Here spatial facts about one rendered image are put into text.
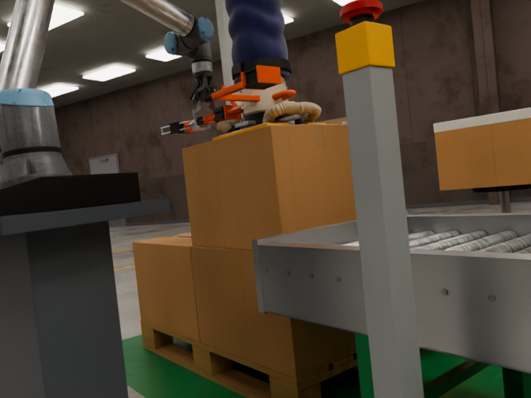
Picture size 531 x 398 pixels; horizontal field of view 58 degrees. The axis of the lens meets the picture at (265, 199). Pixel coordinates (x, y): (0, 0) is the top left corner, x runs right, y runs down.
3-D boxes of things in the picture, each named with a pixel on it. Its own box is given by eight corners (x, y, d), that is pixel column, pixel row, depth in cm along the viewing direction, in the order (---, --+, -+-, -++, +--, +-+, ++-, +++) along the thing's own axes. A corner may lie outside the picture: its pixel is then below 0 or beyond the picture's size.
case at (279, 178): (369, 234, 174) (358, 123, 173) (284, 253, 150) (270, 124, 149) (269, 231, 222) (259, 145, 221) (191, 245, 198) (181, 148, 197)
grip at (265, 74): (281, 84, 143) (280, 66, 143) (259, 82, 138) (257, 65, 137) (264, 90, 149) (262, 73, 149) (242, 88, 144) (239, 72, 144)
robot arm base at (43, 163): (25, 182, 122) (19, 144, 122) (-14, 194, 132) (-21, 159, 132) (88, 179, 138) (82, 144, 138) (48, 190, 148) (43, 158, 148)
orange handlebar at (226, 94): (321, 91, 164) (320, 80, 164) (251, 86, 145) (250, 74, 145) (185, 133, 236) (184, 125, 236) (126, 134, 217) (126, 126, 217)
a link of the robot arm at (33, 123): (14, 147, 124) (2, 80, 124) (-10, 159, 135) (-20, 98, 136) (71, 145, 135) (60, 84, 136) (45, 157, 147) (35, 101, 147)
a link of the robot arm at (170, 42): (175, 25, 195) (199, 30, 204) (159, 35, 203) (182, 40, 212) (179, 47, 195) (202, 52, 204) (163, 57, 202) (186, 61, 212)
